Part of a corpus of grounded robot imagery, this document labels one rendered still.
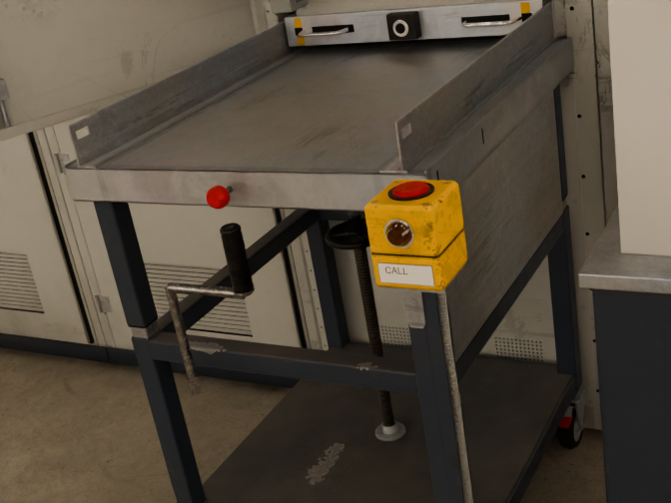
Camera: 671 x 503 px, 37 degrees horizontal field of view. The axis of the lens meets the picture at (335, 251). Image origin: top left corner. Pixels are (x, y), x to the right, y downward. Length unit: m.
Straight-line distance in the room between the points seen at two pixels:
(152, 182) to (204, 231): 0.90
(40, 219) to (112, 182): 1.19
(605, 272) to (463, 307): 0.34
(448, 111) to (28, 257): 1.68
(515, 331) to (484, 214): 0.66
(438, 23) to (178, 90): 0.51
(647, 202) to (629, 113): 0.11
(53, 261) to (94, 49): 0.93
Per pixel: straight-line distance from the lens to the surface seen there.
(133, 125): 1.70
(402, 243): 1.04
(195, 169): 1.47
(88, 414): 2.66
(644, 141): 1.18
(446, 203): 1.06
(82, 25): 1.99
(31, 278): 2.89
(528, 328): 2.15
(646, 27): 1.14
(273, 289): 2.37
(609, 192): 1.97
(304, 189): 1.37
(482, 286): 1.55
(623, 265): 1.21
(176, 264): 2.51
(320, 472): 1.91
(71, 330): 2.88
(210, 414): 2.50
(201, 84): 1.85
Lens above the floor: 1.27
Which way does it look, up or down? 23 degrees down
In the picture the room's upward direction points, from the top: 10 degrees counter-clockwise
